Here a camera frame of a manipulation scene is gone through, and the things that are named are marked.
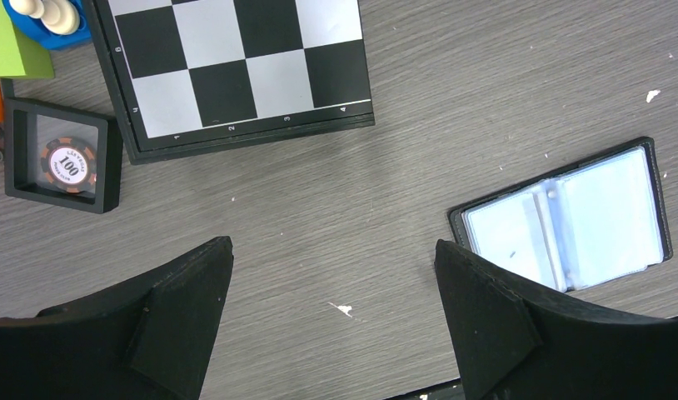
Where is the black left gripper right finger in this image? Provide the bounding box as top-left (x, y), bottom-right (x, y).
top-left (434, 240), bottom-right (678, 399)

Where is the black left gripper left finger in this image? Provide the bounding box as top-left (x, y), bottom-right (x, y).
top-left (0, 237), bottom-right (233, 399)

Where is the black leather card holder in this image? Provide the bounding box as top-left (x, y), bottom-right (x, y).
top-left (447, 137), bottom-right (673, 293)

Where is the black and silver chessboard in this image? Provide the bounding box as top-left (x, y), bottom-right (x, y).
top-left (83, 0), bottom-right (375, 164)

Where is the lime green block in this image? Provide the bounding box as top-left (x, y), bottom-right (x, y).
top-left (0, 1), bottom-right (54, 79)

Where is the blue toy brick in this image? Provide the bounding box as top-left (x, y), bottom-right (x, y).
top-left (2, 0), bottom-right (92, 50)

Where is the white chess pawn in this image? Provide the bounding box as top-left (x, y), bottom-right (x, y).
top-left (8, 0), bottom-right (80, 35)

